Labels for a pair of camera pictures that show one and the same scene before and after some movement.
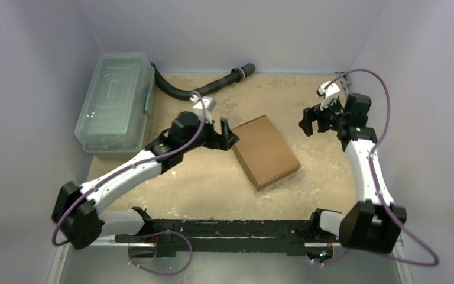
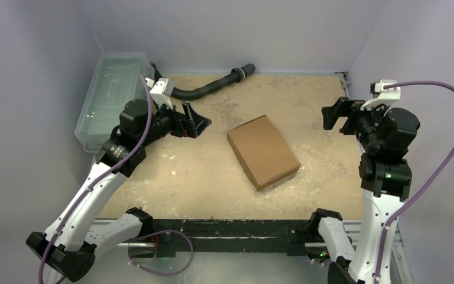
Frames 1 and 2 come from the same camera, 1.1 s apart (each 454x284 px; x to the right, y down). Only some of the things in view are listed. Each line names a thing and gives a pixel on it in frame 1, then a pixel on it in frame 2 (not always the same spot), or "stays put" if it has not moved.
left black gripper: (218, 141) -> (182, 124)
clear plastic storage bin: (113, 122) stays put
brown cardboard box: (263, 152) stays put
